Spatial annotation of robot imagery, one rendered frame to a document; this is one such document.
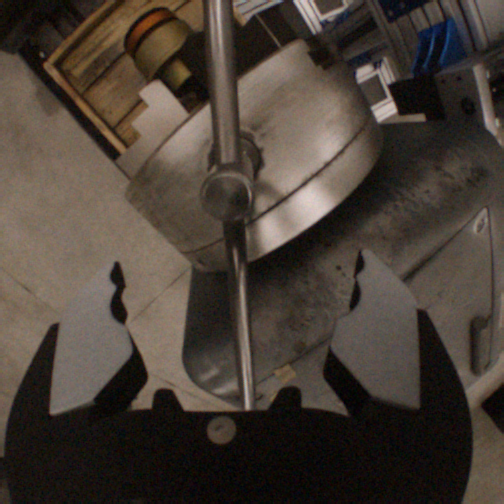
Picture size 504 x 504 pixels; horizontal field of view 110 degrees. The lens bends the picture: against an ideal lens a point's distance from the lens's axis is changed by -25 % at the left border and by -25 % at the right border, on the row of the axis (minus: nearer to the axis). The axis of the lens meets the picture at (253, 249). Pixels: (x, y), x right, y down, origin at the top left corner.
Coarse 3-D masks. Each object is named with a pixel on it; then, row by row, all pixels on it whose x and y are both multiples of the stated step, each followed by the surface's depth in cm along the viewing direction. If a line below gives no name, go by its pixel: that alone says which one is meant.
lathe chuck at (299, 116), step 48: (288, 48) 14; (336, 48) 18; (240, 96) 14; (288, 96) 15; (336, 96) 17; (192, 144) 16; (288, 144) 16; (336, 144) 17; (144, 192) 20; (192, 192) 18; (288, 192) 18; (192, 240) 22
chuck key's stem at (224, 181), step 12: (216, 168) 9; (228, 168) 9; (240, 168) 9; (204, 180) 9; (216, 180) 9; (228, 180) 9; (240, 180) 9; (252, 180) 10; (204, 192) 9; (216, 192) 9; (228, 192) 9; (240, 192) 9; (252, 192) 9; (204, 204) 9; (216, 204) 9; (228, 204) 9; (240, 204) 9; (252, 204) 9; (216, 216) 9; (228, 216) 9; (240, 216) 9
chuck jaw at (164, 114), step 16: (144, 96) 24; (160, 96) 24; (144, 112) 24; (160, 112) 25; (176, 112) 25; (144, 128) 25; (160, 128) 25; (144, 144) 26; (128, 160) 26; (144, 160) 26
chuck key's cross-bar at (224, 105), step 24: (216, 0) 7; (216, 24) 7; (216, 48) 7; (216, 72) 8; (216, 96) 8; (216, 120) 9; (216, 144) 10; (240, 144) 10; (240, 240) 12; (240, 264) 12; (240, 288) 13; (240, 312) 13; (240, 336) 14; (240, 360) 14; (240, 384) 15
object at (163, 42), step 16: (144, 16) 19; (160, 16) 20; (176, 16) 21; (128, 32) 20; (144, 32) 20; (160, 32) 20; (176, 32) 20; (192, 32) 22; (128, 48) 21; (144, 48) 21; (160, 48) 21; (176, 48) 21; (144, 64) 22; (160, 64) 21; (176, 64) 22; (160, 80) 24; (176, 80) 23; (192, 80) 28; (176, 96) 26
